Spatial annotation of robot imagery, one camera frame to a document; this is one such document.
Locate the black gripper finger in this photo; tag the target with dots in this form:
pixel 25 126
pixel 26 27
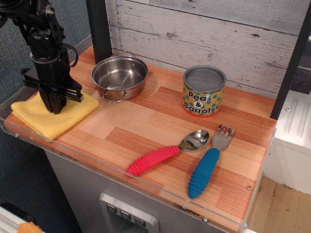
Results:
pixel 45 96
pixel 58 102

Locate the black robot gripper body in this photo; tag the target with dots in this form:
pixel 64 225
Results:
pixel 53 75

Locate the yellow rag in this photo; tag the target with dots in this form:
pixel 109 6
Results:
pixel 34 114

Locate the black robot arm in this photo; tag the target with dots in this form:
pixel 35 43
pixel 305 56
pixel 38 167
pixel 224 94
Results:
pixel 42 33

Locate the clear acrylic table guard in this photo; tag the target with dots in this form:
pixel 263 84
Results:
pixel 91 158

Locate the small steel pot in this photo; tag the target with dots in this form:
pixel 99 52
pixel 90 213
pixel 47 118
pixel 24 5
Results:
pixel 120 78

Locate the grey toy fridge cabinet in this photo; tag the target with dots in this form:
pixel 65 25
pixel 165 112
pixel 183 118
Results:
pixel 165 197

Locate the silver dispenser button panel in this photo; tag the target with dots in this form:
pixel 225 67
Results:
pixel 122 217

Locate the orange object at corner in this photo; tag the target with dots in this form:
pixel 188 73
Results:
pixel 29 227

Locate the peas and carrots can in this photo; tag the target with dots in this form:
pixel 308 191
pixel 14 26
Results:
pixel 203 88

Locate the white cabinet with drainboard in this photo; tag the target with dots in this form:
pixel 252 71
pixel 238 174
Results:
pixel 289 158

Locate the black left frame post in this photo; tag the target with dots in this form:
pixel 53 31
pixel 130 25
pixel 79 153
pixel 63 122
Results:
pixel 99 27

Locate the black frame post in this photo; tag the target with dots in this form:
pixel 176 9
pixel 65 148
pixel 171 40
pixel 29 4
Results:
pixel 99 27
pixel 293 65

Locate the red handled spoon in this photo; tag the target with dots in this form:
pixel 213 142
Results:
pixel 195 141

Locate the blue handled fork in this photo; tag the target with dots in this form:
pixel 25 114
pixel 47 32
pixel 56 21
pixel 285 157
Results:
pixel 201 176

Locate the black right frame post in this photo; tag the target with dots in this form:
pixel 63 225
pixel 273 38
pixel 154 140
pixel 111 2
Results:
pixel 293 65

